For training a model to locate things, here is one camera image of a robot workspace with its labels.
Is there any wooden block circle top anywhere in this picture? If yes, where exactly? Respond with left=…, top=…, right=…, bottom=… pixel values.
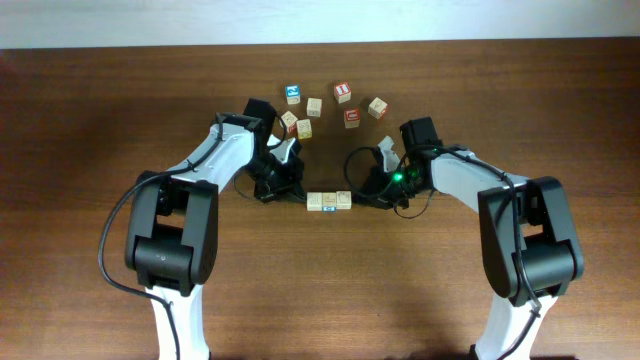
left=336, top=191, right=352, bottom=210

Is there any wooden block red bottom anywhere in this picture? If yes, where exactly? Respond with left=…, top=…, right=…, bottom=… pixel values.
left=306, top=192, right=323, bottom=211

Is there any wooden block blue side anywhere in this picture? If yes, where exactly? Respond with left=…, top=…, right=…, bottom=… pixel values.
left=322, top=192, right=337, bottom=212

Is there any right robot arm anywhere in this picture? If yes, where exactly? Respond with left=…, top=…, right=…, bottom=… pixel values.
left=351, top=117, right=585, bottom=359

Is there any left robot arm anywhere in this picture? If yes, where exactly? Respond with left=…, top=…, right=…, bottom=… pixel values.
left=124, top=99, right=304, bottom=359

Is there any yellow wooden block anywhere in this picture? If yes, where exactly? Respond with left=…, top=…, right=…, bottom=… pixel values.
left=296, top=119, right=313, bottom=140

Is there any wooden block butterfly left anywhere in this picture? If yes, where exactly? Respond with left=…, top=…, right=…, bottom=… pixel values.
left=279, top=111, right=298, bottom=134

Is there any wooden block red side right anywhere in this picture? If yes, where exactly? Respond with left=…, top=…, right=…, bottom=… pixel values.
left=368, top=97, right=388, bottom=120

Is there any plain wooden block top middle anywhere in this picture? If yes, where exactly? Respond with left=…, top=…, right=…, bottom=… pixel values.
left=306, top=98, right=322, bottom=117

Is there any red U wooden block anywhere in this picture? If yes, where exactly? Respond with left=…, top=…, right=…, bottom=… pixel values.
left=343, top=108, right=361, bottom=129

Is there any blue top wooden block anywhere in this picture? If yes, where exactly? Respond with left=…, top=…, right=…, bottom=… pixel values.
left=285, top=84, right=301, bottom=105

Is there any red I wooden block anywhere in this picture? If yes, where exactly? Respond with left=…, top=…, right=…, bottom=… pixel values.
left=333, top=82, right=352, bottom=104

